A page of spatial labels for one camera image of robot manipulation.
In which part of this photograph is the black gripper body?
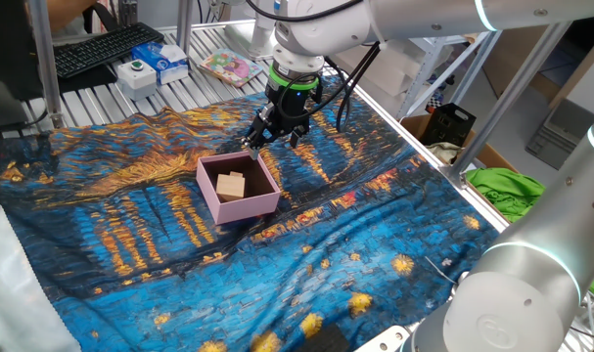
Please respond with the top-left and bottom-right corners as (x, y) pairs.
(255, 82), (323, 139)

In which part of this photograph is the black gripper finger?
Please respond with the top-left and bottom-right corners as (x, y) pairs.
(241, 116), (269, 161)
(289, 124), (311, 149)

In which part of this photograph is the large wooden block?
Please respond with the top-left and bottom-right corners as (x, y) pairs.
(215, 173), (247, 202)

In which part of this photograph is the person's forearm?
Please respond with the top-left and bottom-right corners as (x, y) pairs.
(46, 0), (98, 33)

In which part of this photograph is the pink gift box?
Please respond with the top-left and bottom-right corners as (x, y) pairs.
(195, 150), (282, 226)

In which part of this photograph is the open cardboard box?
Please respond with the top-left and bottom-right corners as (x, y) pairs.
(400, 113), (521, 206)

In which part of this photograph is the white box with green button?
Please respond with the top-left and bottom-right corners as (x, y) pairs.
(115, 59), (159, 102)

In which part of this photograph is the colourful children's book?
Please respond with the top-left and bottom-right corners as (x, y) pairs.
(198, 47), (264, 88)

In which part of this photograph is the white foam board stack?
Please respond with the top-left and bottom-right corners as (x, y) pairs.
(330, 38), (425, 99)

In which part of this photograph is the blue tissue pack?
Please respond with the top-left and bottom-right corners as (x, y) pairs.
(131, 41), (190, 85)

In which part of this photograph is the white metal shelf rack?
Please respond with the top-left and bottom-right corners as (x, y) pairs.
(396, 33), (503, 121)

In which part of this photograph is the black white checkerboard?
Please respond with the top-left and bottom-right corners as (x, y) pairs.
(426, 90), (447, 116)

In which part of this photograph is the beige cloth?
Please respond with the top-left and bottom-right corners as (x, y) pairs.
(426, 141), (467, 165)

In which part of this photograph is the black plastic crate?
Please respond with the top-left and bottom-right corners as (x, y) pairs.
(420, 102), (478, 148)

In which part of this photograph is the black keyboard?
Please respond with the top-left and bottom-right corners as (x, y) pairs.
(53, 22), (165, 80)

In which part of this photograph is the starry night print cloth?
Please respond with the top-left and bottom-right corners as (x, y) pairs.
(0, 72), (503, 352)

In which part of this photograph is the white zip tie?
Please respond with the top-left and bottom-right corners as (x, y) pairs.
(425, 255), (458, 286)

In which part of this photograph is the green cloth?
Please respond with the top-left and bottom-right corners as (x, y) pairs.
(465, 167), (594, 298)

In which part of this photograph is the large brown cardboard carton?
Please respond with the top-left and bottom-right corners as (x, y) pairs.
(481, 23), (571, 104)

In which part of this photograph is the black computer monitor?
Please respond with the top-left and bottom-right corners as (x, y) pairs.
(0, 0), (46, 133)

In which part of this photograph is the grey plastic crate stack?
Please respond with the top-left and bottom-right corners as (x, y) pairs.
(525, 97), (594, 170)

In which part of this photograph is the translucent white plastic sheet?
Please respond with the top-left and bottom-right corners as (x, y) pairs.
(0, 202), (82, 352)

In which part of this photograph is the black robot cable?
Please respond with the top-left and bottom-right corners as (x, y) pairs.
(276, 41), (384, 136)

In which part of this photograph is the aluminium frame post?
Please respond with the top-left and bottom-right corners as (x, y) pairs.
(26, 0), (67, 129)
(176, 0), (195, 55)

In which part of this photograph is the black curved strap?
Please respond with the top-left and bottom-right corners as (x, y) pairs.
(82, 2), (119, 33)

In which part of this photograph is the aluminium frame strut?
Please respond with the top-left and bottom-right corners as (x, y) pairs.
(440, 22), (574, 190)

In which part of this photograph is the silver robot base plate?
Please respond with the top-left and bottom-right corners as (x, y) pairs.
(354, 325), (411, 352)

